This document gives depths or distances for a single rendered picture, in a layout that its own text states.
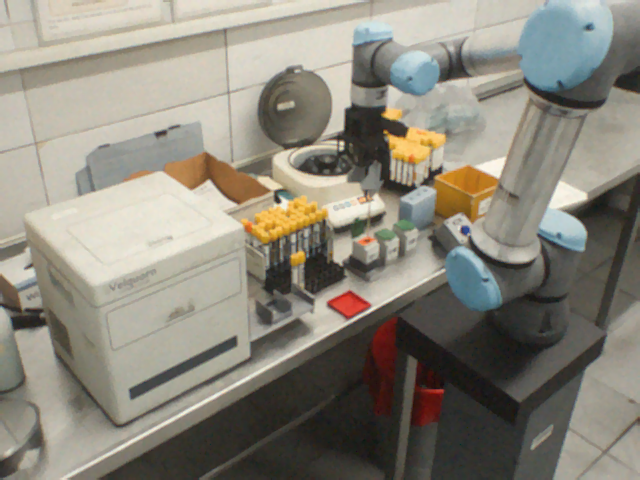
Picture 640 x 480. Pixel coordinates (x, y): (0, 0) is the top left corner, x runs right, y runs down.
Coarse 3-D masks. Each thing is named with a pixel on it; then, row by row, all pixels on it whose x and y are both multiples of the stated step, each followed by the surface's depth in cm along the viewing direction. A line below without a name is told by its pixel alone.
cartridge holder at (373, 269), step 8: (352, 256) 158; (344, 264) 160; (352, 264) 159; (360, 264) 156; (368, 264) 155; (376, 264) 158; (360, 272) 157; (368, 272) 156; (376, 272) 156; (384, 272) 158
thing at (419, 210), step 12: (420, 192) 171; (432, 192) 171; (408, 204) 167; (420, 204) 169; (432, 204) 173; (408, 216) 168; (420, 216) 171; (432, 216) 176; (420, 228) 173; (432, 228) 175
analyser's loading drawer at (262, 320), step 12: (300, 288) 143; (276, 300) 141; (288, 300) 137; (300, 300) 143; (312, 300) 140; (252, 312) 139; (264, 312) 136; (276, 312) 139; (288, 312) 137; (300, 312) 139; (312, 312) 142; (252, 324) 136; (264, 324) 136; (276, 324) 136; (252, 336) 133
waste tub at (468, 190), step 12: (468, 168) 185; (444, 180) 181; (456, 180) 185; (468, 180) 187; (480, 180) 183; (492, 180) 180; (444, 192) 177; (456, 192) 174; (468, 192) 188; (480, 192) 185; (492, 192) 175; (444, 204) 179; (456, 204) 175; (468, 204) 172; (480, 204) 173; (444, 216) 180; (468, 216) 174; (480, 216) 176
